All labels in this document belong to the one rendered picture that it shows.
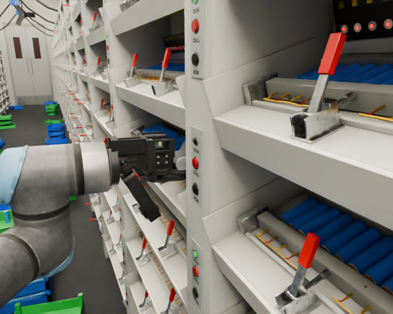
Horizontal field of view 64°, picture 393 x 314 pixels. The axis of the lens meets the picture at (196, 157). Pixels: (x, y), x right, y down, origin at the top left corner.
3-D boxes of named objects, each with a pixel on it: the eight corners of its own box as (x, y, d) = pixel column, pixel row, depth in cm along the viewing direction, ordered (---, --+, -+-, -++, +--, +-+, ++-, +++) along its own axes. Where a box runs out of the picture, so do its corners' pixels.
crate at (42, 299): (-18, 321, 148) (-21, 307, 146) (-10, 293, 166) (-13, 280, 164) (52, 303, 159) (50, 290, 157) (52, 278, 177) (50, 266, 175)
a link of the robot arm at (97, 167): (85, 202, 52) (80, 183, 60) (116, 198, 54) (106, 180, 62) (82, 150, 49) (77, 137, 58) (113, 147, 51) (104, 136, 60)
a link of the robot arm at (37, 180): (5, 195, 55) (-3, 140, 52) (80, 186, 60) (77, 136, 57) (-1, 221, 47) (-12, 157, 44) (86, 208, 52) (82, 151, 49)
